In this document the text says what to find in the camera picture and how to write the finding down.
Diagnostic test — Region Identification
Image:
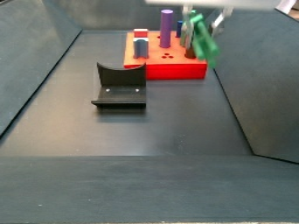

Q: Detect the grey-blue fluted peg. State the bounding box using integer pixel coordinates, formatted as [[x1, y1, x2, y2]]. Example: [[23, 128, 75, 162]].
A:
[[134, 38, 148, 59]]

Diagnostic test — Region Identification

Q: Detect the brown cylinder peg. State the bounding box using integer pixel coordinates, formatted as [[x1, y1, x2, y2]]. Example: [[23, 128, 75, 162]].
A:
[[184, 48, 196, 59]]

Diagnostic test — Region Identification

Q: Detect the blue cylinder peg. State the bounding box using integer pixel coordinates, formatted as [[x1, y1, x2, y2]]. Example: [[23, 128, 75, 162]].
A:
[[175, 20, 183, 38]]

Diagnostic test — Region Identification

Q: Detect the red peg board block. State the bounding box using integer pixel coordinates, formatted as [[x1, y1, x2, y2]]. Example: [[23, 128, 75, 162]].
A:
[[124, 31, 207, 80]]

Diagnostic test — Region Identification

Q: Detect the black fixture bracket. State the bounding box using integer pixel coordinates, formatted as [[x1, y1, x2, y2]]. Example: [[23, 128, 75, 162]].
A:
[[91, 64, 146, 108]]

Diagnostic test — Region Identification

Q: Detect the green three prong object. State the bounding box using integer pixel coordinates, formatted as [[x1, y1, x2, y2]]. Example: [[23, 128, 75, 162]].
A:
[[191, 10, 220, 67]]

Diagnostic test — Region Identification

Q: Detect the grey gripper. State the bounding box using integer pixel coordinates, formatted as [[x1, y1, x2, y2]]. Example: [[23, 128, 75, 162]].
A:
[[144, 0, 280, 49]]

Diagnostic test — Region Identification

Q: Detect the purple cylinder peg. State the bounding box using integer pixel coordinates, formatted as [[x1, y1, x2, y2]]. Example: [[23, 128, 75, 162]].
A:
[[160, 10, 174, 48]]

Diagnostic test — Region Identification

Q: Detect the red and white block peg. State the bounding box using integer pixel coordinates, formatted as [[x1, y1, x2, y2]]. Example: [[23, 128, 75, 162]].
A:
[[134, 29, 148, 38]]

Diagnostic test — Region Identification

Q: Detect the tall green star peg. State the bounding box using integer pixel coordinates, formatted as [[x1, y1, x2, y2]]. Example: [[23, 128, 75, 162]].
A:
[[180, 20, 188, 46]]

